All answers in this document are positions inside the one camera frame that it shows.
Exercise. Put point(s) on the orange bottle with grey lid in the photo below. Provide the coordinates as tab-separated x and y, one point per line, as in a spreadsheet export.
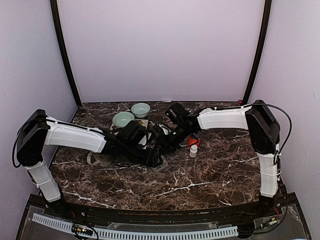
194	140

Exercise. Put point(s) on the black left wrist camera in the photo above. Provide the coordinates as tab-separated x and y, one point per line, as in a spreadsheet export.
134	132

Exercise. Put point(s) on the black left frame post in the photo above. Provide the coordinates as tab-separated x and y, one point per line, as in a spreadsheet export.
63	52

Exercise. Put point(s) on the black frame post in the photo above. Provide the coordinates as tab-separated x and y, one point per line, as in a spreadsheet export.
63	52
259	51

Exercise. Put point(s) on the beige printed ceramic mug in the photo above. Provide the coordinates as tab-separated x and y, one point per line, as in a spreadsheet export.
96	159

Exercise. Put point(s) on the white slotted cable duct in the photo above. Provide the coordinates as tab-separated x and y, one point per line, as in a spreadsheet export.
121	231

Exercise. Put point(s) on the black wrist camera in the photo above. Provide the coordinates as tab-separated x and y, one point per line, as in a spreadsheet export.
177	113
134	132

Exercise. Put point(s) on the clear plastic pill organizer box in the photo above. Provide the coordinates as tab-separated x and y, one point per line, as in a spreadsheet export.
162	166

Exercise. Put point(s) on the square floral ceramic plate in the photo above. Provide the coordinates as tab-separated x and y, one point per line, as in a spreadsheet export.
143	122

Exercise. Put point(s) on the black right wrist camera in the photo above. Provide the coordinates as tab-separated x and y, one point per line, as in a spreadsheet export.
177	113

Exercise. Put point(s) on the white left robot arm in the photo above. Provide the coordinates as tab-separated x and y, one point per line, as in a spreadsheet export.
42	130

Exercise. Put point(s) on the small white pill bottle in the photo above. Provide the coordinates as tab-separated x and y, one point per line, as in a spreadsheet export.
193	151

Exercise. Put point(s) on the black right frame post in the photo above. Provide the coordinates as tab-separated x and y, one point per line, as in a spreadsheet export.
259	51

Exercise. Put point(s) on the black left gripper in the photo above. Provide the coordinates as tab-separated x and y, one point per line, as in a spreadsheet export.
146	161

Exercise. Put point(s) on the teal striped ceramic bowl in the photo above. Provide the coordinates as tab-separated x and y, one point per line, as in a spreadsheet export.
121	119

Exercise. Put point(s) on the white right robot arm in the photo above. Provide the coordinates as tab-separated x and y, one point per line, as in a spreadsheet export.
256	118

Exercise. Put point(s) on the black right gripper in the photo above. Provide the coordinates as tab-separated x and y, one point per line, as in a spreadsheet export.
165	145

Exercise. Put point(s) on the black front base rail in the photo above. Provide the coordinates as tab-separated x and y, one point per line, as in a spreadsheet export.
89	211

